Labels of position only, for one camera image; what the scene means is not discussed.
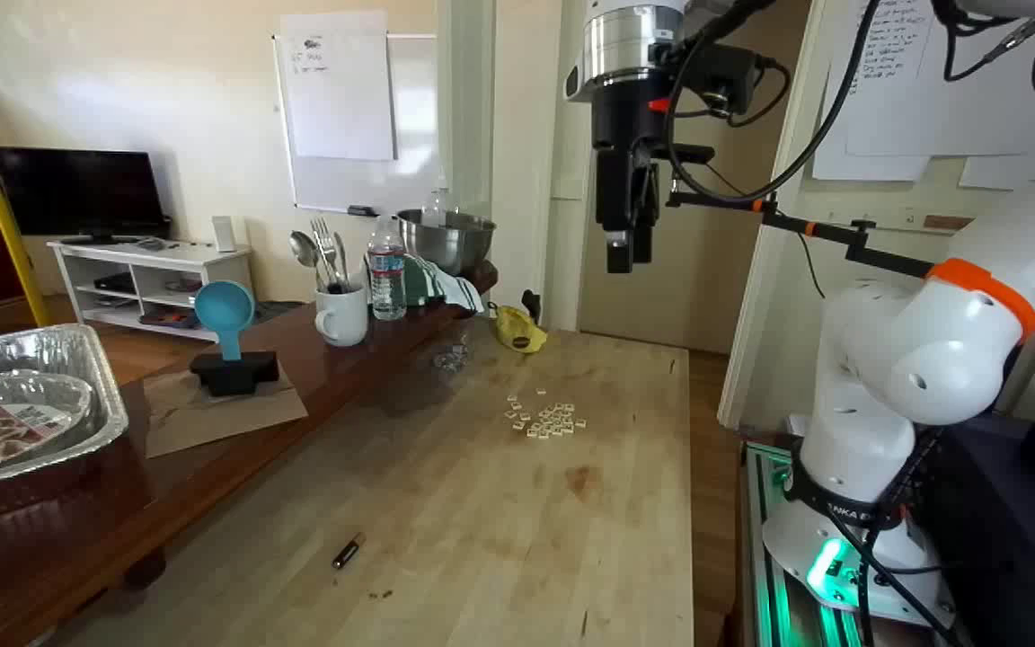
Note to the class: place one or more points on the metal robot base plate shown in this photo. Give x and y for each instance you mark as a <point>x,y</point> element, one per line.
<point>904,580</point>

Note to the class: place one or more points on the black scoop stand block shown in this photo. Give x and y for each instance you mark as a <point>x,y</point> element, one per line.
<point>236,374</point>

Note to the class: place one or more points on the aluminium foil tray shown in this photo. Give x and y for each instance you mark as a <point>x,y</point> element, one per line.
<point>58,396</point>

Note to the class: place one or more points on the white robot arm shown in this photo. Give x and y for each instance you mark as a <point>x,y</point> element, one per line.
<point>890,360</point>

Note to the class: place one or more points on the black equipment case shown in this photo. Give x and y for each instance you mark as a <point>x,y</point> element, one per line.
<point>977,509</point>

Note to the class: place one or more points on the black marker pen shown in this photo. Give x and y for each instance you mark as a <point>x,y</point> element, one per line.
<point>341,559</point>

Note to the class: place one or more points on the blue measuring scoop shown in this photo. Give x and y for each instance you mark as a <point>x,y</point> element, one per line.
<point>226,310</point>

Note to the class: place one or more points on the yellow sponge cloth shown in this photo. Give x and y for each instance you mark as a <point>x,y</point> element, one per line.
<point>520,327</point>

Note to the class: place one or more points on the white ceramic mug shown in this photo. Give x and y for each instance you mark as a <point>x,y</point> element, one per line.
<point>341,318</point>

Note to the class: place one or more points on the stainless steel mixing bowl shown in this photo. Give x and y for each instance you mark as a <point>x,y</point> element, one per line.
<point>457,242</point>

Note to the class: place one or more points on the white tv shelf unit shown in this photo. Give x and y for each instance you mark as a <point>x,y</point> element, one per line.
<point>145,286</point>

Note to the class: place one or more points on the clear plastic water bottle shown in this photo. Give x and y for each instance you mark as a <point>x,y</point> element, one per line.
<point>384,272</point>

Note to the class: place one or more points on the black flat screen television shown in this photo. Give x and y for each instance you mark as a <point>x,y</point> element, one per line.
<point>84,191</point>

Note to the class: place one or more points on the metal utensils in mug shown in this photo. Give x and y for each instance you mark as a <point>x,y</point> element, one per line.
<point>320,250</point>

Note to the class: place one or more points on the white whiteboard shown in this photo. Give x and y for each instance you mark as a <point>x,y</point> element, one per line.
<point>334,183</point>

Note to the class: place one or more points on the white green cloth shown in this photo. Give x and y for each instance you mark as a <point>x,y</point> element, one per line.
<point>432,286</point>

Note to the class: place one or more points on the white paper flip chart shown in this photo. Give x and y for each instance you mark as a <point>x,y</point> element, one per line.
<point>334,85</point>

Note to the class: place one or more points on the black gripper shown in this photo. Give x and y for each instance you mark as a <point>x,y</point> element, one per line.
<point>626,129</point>

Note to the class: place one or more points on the brown cardboard sheet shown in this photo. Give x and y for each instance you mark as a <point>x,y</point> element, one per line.
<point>183,416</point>

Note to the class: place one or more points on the yellow stick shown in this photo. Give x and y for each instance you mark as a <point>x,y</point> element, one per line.
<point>23,267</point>

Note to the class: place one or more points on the dark wooden side table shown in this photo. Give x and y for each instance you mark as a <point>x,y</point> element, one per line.
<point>74,529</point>

